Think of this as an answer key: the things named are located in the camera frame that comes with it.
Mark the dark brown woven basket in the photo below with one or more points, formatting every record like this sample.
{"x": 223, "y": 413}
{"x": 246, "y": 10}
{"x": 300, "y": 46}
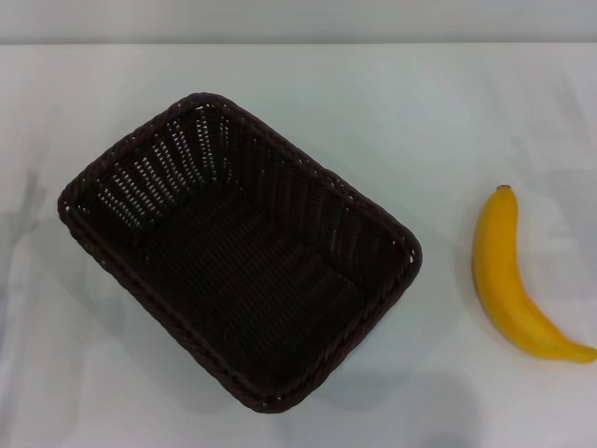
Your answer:
{"x": 242, "y": 261}

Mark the yellow banana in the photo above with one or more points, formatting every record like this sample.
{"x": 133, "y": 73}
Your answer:
{"x": 501, "y": 261}

